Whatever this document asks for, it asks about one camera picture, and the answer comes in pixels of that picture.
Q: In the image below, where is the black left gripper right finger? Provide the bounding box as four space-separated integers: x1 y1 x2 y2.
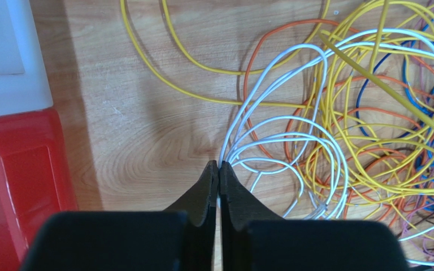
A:
219 163 409 270

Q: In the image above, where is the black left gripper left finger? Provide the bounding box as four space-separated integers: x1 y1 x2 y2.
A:
21 161 218 270

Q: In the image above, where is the white cable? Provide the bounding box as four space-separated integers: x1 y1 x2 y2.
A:
216 28 434 268

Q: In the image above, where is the red storage bin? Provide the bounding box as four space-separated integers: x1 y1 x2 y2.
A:
0 108 77 270

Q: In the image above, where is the white storage bin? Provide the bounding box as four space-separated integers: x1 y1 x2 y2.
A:
0 0 53 116

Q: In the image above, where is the pink cable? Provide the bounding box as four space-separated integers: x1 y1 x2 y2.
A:
399 0 434 264

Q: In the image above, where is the blue cable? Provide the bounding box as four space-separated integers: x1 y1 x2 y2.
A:
355 4 434 211

